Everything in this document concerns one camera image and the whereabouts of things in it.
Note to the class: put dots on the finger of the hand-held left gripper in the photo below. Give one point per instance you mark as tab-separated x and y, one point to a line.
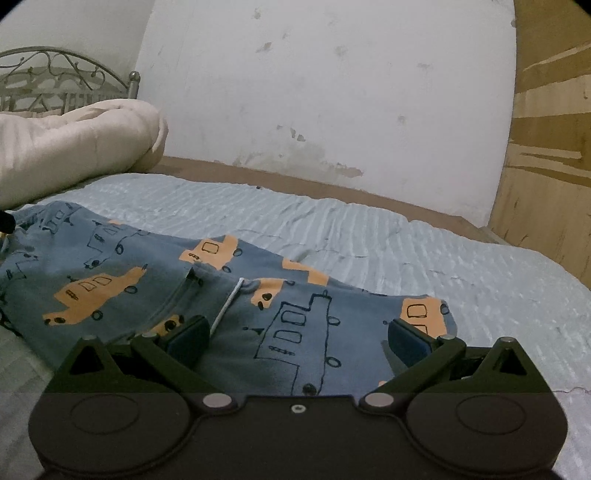
5	221

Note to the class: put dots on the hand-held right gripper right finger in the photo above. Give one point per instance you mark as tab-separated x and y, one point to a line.
408	344

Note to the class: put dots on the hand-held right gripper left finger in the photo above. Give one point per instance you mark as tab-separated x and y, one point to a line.
187	344

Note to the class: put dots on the blue pants with orange cars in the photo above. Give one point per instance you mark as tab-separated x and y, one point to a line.
152	272

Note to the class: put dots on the light blue quilted mattress pad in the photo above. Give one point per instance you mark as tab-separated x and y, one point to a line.
415	258

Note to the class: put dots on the cream rolled duvet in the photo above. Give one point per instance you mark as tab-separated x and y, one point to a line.
69	143

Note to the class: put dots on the grey metal headboard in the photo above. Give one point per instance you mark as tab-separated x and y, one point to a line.
55	81

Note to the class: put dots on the plywood board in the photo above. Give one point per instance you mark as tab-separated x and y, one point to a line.
549	138

